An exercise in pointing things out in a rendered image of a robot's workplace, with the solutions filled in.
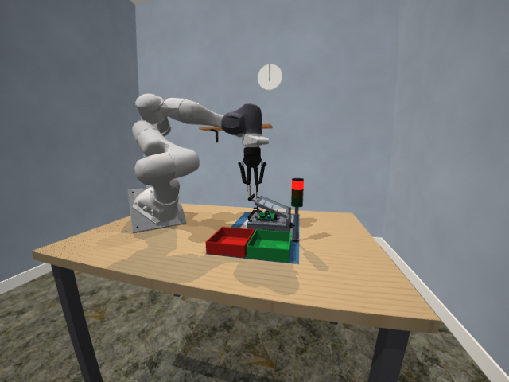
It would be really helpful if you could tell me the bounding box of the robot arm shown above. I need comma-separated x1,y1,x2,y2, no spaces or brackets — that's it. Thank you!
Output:
132,94,269,224

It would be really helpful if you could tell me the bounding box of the green circuit board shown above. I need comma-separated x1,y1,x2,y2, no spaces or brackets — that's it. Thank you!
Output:
257,210,275,220

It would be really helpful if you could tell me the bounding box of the green bin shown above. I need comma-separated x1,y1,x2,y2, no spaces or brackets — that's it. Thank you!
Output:
247,229,291,263

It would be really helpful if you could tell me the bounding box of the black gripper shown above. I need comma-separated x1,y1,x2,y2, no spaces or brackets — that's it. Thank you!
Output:
238,147,266,200

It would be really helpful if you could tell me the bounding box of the red open-top bin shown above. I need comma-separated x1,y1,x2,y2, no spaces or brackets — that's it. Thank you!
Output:
205,227,255,258

